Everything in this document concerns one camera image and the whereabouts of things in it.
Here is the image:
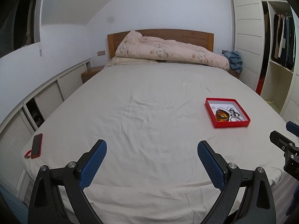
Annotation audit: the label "red jewelry box tray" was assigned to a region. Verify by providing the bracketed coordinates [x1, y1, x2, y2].
[205, 98, 251, 128]

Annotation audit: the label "amber bangle in box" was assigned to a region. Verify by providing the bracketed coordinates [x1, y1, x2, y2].
[215, 109, 230, 122]

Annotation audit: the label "red bag in wardrobe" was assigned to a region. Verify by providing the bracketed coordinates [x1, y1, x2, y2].
[255, 76, 265, 95]

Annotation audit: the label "right wooden nightstand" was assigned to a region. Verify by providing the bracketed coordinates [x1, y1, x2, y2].
[228, 69, 240, 79]

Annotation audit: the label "wooden nightstand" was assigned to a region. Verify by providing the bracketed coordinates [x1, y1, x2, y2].
[228, 69, 240, 79]
[81, 66, 105, 83]

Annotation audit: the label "hanging dark clothes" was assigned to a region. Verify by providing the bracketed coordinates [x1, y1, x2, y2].
[271, 14, 295, 71]

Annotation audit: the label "blue crumpled cloth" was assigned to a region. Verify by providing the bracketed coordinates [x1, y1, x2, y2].
[224, 51, 243, 74]

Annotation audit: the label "left wooden nightstand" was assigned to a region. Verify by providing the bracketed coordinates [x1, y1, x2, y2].
[81, 66, 105, 83]

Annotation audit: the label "beige pillow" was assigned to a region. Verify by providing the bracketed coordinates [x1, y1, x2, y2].
[106, 57, 159, 67]

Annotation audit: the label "white wardrobe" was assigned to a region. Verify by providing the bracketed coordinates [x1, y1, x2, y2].
[232, 0, 298, 123]

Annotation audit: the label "wooden headboard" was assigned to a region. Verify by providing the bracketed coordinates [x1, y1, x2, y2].
[107, 29, 214, 59]

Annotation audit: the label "pink floral duvet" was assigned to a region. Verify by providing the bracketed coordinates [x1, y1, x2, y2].
[115, 30, 229, 71]

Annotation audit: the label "red phone with strap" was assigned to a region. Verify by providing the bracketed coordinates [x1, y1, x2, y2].
[24, 133, 43, 159]

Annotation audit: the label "low white wall cabinet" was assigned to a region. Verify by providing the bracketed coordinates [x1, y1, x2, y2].
[1, 60, 91, 200]

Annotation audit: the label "wall switch plate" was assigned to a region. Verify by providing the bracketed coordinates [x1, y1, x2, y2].
[97, 51, 105, 56]

